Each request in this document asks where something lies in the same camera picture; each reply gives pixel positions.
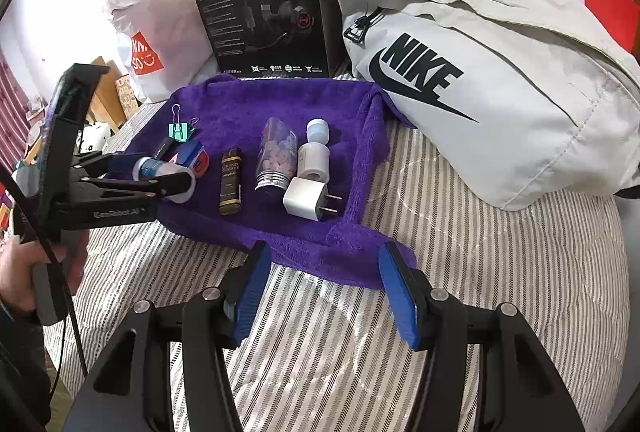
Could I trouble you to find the purple towel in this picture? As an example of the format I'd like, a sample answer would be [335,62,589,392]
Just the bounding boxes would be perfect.
[127,76,419,291]

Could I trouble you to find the black cable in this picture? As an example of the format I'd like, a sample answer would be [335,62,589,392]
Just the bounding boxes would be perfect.
[0,167,90,379]

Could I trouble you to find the black long case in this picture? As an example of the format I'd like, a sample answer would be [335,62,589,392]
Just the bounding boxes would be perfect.
[149,137,177,161]

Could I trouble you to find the grey sling bag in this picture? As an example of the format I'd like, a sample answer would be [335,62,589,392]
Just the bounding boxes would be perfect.
[331,0,640,213]

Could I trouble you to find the small brown bottle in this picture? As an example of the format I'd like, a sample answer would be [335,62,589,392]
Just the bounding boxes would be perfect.
[218,148,247,216]

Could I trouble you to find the white tape roll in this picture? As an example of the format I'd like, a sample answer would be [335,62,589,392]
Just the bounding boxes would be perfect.
[297,142,332,186]

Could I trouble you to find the striped bed sheet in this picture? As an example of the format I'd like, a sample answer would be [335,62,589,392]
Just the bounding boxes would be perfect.
[42,62,640,432]

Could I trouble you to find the black headset box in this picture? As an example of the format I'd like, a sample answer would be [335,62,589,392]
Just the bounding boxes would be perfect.
[186,0,337,80]

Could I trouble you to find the small white cap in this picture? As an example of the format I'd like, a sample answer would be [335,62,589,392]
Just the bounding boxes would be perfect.
[305,119,332,144]

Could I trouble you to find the clear pill bottle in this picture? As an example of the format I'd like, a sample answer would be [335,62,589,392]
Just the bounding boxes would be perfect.
[254,117,299,193]

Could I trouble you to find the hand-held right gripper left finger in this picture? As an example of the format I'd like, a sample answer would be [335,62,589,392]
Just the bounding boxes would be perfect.
[65,241,273,432]

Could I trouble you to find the white plastic shopping bag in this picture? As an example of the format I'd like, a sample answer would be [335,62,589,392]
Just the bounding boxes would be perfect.
[95,0,222,105]

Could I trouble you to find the teal binder clip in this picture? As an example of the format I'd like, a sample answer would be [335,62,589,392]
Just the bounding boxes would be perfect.
[167,104,199,143]

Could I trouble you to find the person's left hand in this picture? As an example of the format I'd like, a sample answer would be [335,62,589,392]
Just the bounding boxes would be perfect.
[0,238,90,313]

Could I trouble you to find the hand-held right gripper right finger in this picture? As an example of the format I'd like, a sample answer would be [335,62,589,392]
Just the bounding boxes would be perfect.
[377,241,586,432]

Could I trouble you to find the white charger plug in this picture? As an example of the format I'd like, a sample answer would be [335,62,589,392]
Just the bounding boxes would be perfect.
[283,177,344,226]

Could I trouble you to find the red striped curtain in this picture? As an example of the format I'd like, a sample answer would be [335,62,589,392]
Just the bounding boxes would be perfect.
[0,54,52,173]

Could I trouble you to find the wooden nightstand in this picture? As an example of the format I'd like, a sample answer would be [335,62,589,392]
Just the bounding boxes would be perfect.
[86,56,135,133]

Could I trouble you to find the person's left forearm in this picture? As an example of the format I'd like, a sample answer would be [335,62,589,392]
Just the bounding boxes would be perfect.
[0,299,55,432]

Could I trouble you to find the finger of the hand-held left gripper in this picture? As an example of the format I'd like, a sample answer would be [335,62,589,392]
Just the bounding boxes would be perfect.
[74,151,152,179]
[80,172,197,209]

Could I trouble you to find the white blue small bottle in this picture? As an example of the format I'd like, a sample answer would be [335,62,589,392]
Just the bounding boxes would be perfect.
[132,156,197,205]

